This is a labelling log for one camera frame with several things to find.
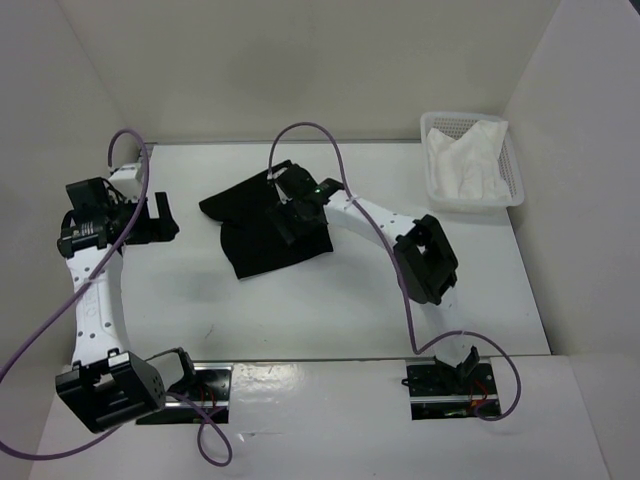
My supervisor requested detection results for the black skirt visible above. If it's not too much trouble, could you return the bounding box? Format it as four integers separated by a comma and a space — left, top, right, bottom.
199, 160, 344, 279

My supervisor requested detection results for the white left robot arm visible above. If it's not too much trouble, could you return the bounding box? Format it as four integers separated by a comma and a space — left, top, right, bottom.
55, 167, 199, 433

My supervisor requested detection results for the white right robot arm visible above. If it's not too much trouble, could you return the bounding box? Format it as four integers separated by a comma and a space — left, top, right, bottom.
267, 161, 464, 336

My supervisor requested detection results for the white skirt in basket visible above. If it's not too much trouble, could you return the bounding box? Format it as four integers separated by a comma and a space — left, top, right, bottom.
426, 120, 511, 201

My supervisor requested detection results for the white plastic basket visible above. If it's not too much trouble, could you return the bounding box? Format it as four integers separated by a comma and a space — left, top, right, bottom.
420, 112, 524, 213

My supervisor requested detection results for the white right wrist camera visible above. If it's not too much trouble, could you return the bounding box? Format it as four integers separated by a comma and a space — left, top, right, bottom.
267, 167, 292, 204

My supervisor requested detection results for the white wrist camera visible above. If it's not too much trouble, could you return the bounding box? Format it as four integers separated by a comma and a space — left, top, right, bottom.
267, 167, 292, 204
108, 163, 143, 202

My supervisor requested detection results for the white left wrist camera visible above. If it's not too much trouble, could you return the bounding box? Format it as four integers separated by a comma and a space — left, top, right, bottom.
108, 163, 143, 202

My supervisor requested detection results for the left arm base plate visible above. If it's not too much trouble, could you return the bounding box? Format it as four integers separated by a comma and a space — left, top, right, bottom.
136, 362, 233, 426

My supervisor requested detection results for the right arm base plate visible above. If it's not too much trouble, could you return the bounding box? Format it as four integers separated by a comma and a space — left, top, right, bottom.
401, 360, 502, 421

